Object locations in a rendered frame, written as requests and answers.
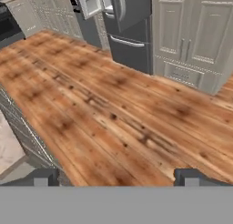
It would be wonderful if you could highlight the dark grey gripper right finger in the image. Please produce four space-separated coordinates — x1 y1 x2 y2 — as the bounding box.
173 168 233 187

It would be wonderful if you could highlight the grey island counter cabinet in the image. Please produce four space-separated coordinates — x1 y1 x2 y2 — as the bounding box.
0 83 74 187

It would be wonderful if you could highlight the tall white cupboard unit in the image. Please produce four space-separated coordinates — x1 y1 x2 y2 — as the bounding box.
151 0 233 97

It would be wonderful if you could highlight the dark grey fridge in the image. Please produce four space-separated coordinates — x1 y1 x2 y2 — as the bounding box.
72 0 154 76

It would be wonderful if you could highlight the white base cupboard run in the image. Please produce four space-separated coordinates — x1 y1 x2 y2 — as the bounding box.
5 0 85 41

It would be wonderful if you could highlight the silver fridge drawer handle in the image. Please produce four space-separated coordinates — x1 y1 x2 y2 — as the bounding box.
108 34 147 49

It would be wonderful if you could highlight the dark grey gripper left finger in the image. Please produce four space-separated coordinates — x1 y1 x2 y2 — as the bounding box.
0 168 60 187

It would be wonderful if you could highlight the open fridge door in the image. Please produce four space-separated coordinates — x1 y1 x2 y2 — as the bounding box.
73 0 106 21

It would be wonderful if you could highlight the black oven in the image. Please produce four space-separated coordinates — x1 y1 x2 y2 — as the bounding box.
0 2 27 50

